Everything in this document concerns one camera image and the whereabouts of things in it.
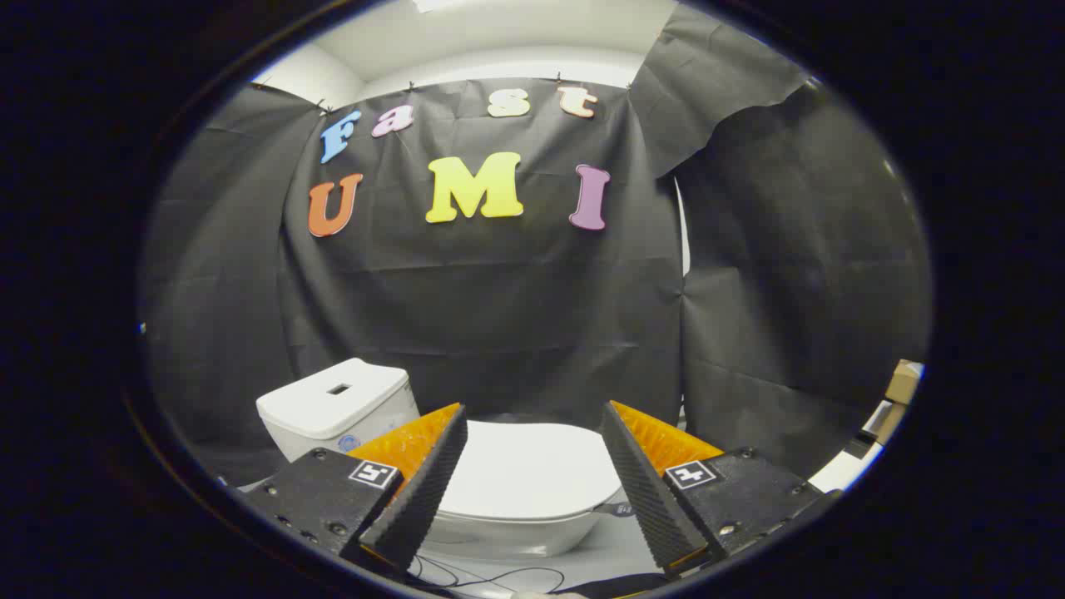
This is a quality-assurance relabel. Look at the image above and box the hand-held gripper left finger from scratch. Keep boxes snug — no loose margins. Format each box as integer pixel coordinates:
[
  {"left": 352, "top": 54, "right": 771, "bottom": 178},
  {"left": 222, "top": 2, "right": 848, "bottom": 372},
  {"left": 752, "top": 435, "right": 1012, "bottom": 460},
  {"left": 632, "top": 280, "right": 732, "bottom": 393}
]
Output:
[{"left": 237, "top": 403, "right": 469, "bottom": 575}]

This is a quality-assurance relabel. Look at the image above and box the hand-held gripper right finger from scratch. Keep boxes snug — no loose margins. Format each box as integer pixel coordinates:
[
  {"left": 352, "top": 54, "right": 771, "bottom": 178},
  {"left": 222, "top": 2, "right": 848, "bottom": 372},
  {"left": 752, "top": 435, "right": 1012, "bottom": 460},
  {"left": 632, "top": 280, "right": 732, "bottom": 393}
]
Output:
[{"left": 601, "top": 400, "right": 841, "bottom": 575}]

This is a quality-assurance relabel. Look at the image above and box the white toilet lid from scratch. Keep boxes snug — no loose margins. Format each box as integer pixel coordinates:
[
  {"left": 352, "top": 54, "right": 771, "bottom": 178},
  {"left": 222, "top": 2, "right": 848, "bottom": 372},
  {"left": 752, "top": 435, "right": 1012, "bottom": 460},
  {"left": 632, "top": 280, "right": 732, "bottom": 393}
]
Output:
[{"left": 437, "top": 420, "right": 625, "bottom": 522}]

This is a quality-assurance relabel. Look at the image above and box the white toilet bowl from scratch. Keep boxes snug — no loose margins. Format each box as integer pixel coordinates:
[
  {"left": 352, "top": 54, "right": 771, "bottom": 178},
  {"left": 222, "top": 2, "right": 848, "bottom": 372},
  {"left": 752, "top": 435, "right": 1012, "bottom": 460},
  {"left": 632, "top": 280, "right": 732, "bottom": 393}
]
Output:
[{"left": 420, "top": 506, "right": 621, "bottom": 559}]

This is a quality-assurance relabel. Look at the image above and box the white toilet tank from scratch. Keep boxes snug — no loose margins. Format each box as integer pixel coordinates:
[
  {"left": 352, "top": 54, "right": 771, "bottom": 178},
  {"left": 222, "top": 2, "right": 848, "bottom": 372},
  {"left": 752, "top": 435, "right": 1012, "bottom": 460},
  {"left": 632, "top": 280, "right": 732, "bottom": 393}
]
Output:
[{"left": 256, "top": 358, "right": 421, "bottom": 463}]

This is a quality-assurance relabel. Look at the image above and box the black backdrop cloth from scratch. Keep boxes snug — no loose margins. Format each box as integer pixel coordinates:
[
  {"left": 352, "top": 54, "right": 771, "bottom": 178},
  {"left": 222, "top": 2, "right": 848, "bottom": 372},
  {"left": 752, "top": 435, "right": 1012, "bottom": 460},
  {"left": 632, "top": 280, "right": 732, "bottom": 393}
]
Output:
[{"left": 140, "top": 4, "right": 931, "bottom": 488}]

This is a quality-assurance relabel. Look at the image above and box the cardboard box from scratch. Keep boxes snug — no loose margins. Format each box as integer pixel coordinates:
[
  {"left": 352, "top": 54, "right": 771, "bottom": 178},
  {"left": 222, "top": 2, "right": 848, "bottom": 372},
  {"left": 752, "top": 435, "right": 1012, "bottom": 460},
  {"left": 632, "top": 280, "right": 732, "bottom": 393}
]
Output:
[{"left": 884, "top": 359, "right": 924, "bottom": 406}]

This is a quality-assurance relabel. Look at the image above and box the thin black cable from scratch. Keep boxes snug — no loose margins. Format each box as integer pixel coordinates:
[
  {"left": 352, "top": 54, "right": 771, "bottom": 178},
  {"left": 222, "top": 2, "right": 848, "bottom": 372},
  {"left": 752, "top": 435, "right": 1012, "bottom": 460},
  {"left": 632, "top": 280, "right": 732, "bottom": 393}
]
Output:
[{"left": 408, "top": 553, "right": 567, "bottom": 597}]

